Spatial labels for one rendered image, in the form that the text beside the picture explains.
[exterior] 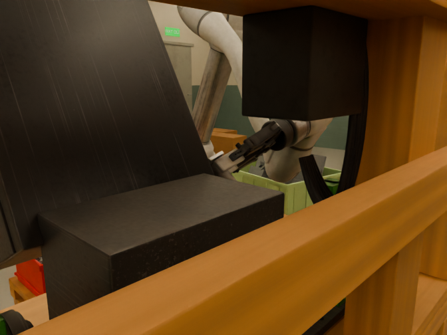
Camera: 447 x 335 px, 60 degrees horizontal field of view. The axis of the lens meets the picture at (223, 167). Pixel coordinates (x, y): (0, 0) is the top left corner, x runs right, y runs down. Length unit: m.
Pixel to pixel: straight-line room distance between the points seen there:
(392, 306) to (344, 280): 0.37
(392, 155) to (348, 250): 0.32
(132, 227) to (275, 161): 0.69
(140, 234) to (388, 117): 0.45
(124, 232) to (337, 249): 0.23
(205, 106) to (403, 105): 0.95
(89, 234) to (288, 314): 0.23
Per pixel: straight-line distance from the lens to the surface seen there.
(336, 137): 8.21
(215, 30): 1.25
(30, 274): 1.28
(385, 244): 0.51
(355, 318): 0.84
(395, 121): 0.70
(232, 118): 9.41
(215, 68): 1.47
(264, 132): 0.84
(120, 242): 0.43
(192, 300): 0.25
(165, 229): 0.45
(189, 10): 1.33
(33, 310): 1.02
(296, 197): 1.75
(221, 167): 0.77
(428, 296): 1.13
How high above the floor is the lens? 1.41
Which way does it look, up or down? 13 degrees down
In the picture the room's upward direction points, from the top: straight up
